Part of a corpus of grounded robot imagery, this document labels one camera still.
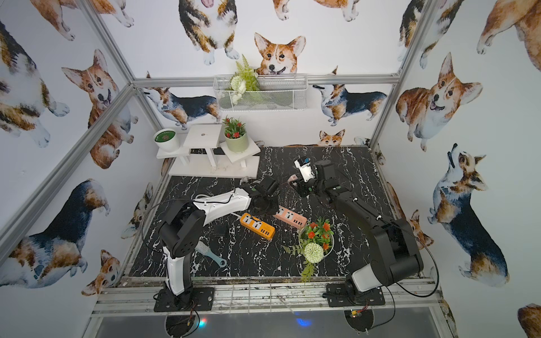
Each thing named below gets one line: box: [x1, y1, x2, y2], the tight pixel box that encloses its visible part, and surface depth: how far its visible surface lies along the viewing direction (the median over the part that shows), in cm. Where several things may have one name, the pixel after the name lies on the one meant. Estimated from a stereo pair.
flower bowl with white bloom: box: [282, 216, 335, 283], surface depth 73 cm
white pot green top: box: [152, 128, 180, 153], surface depth 97 cm
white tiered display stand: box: [156, 123, 261, 179], surface depth 111 cm
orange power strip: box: [239, 212, 276, 241], surface depth 91 cm
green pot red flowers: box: [221, 114, 249, 153], surface depth 95 cm
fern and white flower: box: [230, 53, 260, 105], surface depth 84 cm
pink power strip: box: [273, 204, 308, 229], surface depth 93 cm
